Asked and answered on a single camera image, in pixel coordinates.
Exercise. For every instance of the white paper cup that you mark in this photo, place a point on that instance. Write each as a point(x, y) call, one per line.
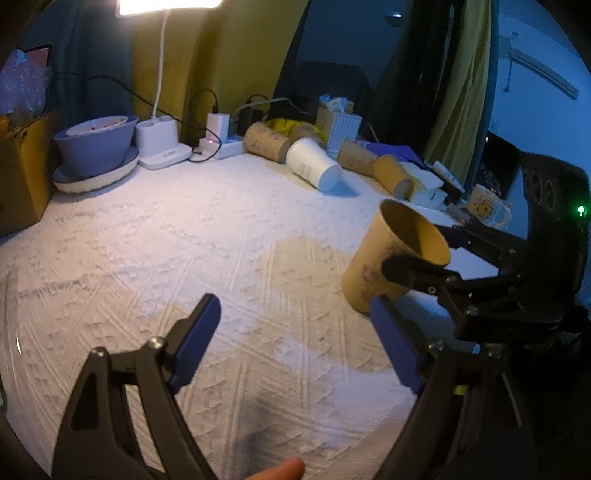
point(314, 164)

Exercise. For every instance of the black power adapter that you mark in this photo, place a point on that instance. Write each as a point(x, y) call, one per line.
point(251, 120)

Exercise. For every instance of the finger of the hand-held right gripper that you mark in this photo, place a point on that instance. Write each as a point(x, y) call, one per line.
point(415, 273)
point(471, 237)

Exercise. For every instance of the blue bowl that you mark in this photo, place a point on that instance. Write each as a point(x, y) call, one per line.
point(94, 152)

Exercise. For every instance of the white wall trunking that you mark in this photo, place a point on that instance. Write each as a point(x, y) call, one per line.
point(540, 69)

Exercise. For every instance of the brown cardboard box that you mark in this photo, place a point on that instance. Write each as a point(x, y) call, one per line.
point(21, 175)

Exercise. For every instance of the blue rimmed dish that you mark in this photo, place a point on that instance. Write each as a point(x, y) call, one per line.
point(87, 182)

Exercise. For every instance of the tan cup stack right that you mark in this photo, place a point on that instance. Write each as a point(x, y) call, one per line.
point(391, 175)

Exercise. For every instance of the yellow curtain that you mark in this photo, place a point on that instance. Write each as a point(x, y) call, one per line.
point(461, 83)

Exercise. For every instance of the white charger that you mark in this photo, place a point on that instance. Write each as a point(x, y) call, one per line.
point(218, 124)

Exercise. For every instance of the white woven basket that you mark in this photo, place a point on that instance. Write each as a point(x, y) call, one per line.
point(339, 131)

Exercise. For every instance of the person's left hand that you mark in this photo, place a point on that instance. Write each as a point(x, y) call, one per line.
point(277, 470)

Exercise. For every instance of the purple cloth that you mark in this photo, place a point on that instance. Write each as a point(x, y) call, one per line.
point(397, 152)

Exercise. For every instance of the white cardboard box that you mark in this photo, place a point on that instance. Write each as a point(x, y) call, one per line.
point(427, 182)

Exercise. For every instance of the dark screen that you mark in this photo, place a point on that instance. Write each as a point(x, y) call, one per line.
point(501, 161)

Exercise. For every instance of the white mug with yellow print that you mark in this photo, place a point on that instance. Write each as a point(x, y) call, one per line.
point(485, 206)

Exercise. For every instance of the dark curtain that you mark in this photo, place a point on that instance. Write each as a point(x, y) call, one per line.
point(415, 69)

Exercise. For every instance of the white desk lamp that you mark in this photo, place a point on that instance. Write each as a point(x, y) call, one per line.
point(159, 143)

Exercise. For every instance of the white textured cloth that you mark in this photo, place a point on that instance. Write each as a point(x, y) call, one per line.
point(184, 240)

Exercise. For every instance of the white power strip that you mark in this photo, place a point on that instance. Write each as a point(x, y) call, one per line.
point(226, 148)

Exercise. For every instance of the yellow printed bag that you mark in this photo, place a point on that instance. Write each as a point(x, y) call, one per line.
point(288, 125)

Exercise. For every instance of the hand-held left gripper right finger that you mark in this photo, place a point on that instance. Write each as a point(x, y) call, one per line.
point(398, 348)

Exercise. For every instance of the white tube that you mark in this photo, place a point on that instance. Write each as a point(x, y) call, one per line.
point(448, 176)

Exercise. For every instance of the dark chair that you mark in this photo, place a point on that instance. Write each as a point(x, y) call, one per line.
point(332, 78)

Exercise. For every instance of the clear plastic bag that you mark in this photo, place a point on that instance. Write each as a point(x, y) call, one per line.
point(23, 85)

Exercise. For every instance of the brown paper cup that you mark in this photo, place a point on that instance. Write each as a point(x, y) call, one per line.
point(265, 141)
point(355, 158)
point(374, 277)

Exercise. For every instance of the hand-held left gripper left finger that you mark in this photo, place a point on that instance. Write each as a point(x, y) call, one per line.
point(196, 344)

